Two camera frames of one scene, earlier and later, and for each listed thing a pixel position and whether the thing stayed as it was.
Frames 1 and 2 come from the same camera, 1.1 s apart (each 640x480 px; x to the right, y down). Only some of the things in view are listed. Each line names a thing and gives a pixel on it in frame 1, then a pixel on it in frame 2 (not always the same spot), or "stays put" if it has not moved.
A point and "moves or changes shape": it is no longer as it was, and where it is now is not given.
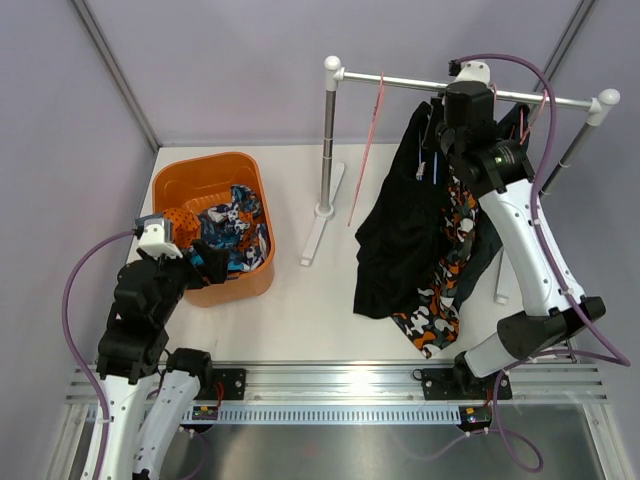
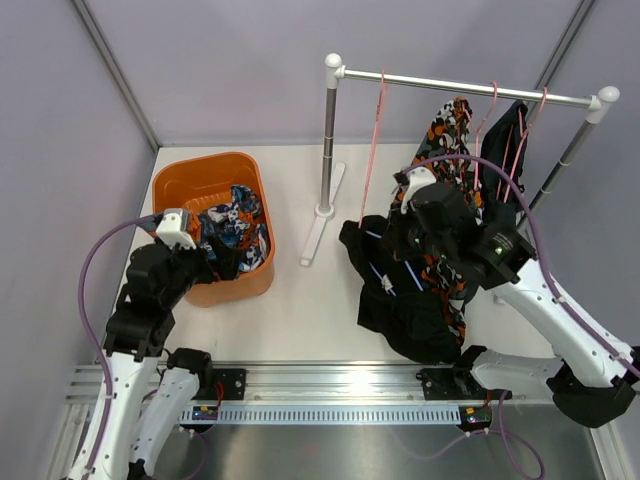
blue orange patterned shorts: x=235 y=227 stays put
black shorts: x=393 y=247 moves or changes shape
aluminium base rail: x=539 y=382 stays put
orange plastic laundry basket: x=198 y=181 stays put
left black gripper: x=214 y=266 stays put
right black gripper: x=444 y=100 → x=400 y=224
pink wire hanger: x=373 y=132 moves or changes shape
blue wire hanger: x=421 y=169 → x=385 y=280
